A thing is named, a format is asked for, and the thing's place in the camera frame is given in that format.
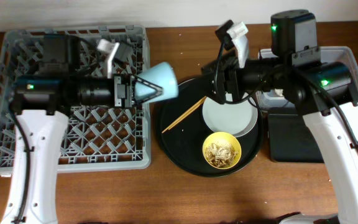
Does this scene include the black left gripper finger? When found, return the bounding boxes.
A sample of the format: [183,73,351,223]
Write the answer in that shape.
[132,91,163,107]
[131,75,163,93]

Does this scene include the light blue plastic cup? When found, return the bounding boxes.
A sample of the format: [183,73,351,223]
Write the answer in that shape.
[134,62,179,103]

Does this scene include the yellow bowl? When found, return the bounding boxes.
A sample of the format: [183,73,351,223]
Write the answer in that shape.
[202,132,242,170]

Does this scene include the food scraps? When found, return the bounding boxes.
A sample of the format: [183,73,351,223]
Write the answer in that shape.
[204,143,239,169]

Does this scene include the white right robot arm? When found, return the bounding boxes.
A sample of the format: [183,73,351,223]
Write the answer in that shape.
[203,9,358,223]

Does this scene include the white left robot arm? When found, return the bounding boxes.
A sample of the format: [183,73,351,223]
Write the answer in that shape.
[2,34,163,223]

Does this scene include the clear plastic waste bin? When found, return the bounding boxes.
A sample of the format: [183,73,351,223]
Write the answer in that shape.
[255,46,358,111]

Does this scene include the grey plastic dishwasher rack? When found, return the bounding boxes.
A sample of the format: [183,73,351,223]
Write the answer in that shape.
[0,25,151,177]

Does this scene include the wooden chopstick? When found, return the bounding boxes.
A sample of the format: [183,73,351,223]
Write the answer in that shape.
[162,95,207,134]
[166,98,208,132]

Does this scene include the white round plate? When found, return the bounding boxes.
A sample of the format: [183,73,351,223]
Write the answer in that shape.
[202,98,259,138]

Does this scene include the crumpled white tissue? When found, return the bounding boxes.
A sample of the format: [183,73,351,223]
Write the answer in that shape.
[274,89,283,97]

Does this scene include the round black tray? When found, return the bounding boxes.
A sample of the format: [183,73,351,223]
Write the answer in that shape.
[154,78,264,177]

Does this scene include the black rectangular tray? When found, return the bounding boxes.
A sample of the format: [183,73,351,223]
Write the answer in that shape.
[267,108,323,163]

